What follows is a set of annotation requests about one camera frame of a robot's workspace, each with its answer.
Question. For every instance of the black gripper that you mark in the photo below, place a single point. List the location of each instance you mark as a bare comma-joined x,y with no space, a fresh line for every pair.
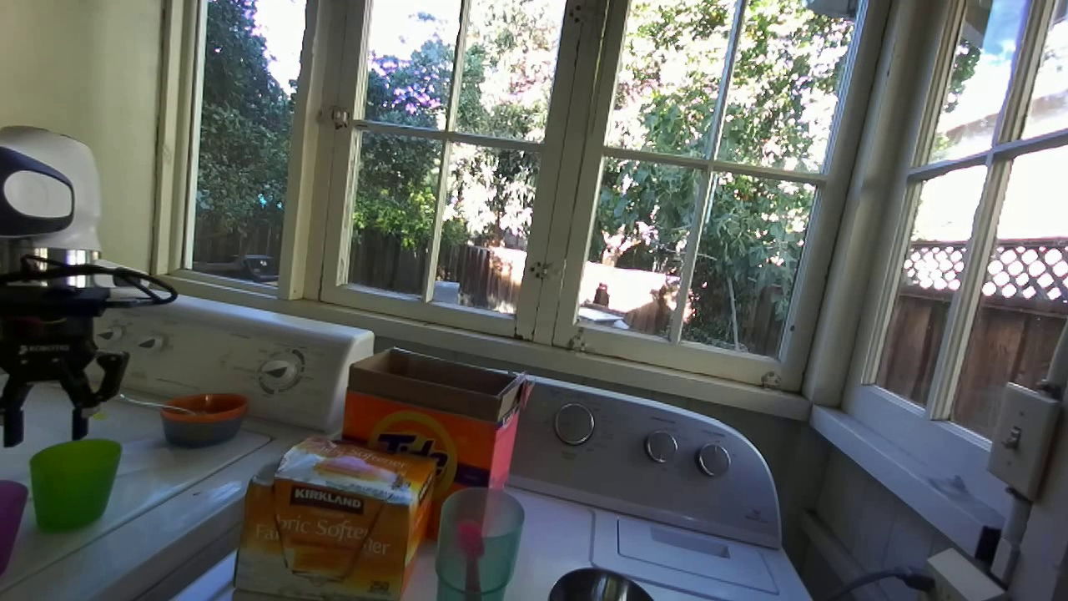
53,334

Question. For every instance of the green plastic cup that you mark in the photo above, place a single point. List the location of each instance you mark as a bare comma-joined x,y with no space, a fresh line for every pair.
76,490

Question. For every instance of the purple plastic cup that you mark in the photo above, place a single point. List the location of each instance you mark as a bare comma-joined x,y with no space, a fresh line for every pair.
12,529

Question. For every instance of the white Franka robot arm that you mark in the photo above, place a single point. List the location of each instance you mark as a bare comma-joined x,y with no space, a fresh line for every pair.
77,180

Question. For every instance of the small white washer knob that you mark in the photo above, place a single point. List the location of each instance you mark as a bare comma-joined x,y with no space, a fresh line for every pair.
153,343
113,332

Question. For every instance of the orange bowl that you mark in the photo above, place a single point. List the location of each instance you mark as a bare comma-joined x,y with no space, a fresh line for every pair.
205,418

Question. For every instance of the white washing machine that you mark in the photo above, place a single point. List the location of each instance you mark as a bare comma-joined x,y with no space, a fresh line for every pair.
221,344

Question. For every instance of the round washer dial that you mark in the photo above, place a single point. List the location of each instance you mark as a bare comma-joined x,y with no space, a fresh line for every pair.
282,373

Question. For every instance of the Kirkland fabric softener box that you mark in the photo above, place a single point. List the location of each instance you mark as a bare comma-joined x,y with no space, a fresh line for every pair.
334,521

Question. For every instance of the white framed window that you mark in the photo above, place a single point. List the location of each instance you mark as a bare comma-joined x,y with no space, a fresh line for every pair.
654,245
387,211
946,334
237,168

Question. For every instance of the orange Tide detergent box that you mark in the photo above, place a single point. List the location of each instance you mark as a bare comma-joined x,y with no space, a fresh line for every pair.
445,440

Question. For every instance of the teal translucent cup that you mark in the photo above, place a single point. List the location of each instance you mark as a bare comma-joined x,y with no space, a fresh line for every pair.
477,545

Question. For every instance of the large silver dryer knob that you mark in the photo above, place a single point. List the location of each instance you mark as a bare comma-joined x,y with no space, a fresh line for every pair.
577,426

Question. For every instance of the metal bowl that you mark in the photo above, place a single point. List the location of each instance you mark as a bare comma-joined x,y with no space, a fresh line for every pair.
603,589

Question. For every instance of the small silver dryer knob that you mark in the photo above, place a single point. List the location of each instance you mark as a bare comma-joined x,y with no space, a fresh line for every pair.
711,463
663,450

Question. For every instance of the white dryer silver panel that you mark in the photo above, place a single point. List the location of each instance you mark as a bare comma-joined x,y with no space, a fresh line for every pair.
688,555

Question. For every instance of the green garden trees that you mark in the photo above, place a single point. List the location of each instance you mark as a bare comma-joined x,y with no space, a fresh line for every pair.
755,190

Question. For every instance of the white plug adapter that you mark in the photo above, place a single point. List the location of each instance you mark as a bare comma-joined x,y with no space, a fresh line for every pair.
961,578

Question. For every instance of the wooden lattice fence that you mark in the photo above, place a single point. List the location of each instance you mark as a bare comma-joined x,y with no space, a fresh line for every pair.
1036,273

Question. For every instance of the white wall outlet box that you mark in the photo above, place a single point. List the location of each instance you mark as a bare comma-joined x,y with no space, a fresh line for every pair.
1022,440

